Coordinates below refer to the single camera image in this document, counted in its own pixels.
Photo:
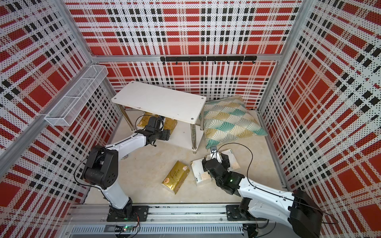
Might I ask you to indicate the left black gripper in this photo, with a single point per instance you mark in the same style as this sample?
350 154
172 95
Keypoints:
165 135

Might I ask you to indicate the gold tissue pack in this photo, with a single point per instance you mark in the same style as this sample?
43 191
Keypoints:
143 121
170 124
176 177

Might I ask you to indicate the green circuit board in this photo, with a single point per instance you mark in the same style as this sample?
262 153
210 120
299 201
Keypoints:
124 229

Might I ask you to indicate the white two-tier shelf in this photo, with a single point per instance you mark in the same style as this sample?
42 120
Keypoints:
177 105

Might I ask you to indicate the white tissue pack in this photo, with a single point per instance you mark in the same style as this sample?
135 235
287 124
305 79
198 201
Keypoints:
216 156
201 177
234 165

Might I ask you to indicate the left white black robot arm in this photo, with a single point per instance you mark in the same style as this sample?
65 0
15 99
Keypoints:
102 167

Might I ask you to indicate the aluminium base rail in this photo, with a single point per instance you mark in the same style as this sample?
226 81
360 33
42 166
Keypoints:
161 220

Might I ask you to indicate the green gold patterned cushion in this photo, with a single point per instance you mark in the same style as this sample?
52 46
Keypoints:
226 120

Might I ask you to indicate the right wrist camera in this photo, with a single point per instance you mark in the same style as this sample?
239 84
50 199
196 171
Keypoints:
213 150

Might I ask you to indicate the black wall hook rail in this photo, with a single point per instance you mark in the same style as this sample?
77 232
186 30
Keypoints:
208 58

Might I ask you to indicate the white wire mesh basket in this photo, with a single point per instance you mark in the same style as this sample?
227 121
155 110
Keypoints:
65 112

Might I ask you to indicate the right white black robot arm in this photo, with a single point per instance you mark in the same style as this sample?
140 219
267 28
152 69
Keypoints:
293 209

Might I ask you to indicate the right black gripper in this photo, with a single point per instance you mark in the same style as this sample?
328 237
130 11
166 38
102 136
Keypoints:
225 162

